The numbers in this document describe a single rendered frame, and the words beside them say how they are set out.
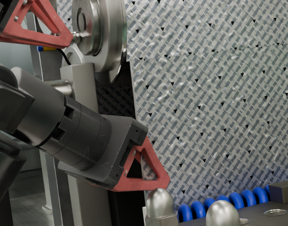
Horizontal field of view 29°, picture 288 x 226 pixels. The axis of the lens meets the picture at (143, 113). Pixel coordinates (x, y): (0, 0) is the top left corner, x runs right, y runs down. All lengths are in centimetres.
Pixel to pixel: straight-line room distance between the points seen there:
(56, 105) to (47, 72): 45
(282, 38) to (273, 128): 11
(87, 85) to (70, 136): 15
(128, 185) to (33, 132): 11
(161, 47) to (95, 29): 7
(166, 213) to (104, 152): 8
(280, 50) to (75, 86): 24
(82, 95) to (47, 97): 15
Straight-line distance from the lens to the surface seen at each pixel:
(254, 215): 57
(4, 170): 51
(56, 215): 100
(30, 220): 131
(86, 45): 63
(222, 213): 44
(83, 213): 66
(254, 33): 66
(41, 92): 50
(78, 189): 66
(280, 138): 68
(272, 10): 68
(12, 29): 61
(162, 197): 52
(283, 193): 61
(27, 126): 50
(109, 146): 53
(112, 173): 51
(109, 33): 59
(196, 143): 62
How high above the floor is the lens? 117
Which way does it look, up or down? 3 degrees down
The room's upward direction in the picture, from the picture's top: 7 degrees counter-clockwise
